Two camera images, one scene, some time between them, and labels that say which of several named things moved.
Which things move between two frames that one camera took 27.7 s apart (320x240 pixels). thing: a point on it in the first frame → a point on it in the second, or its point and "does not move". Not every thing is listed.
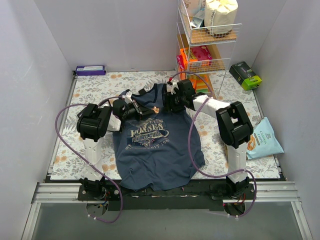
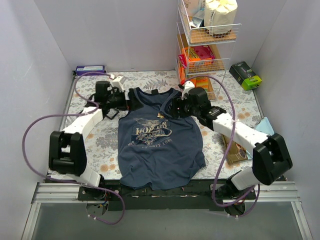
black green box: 244,75 does not move
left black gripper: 136,109 → 130,99
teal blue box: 198,18 does not move
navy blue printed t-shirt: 152,152 does not move
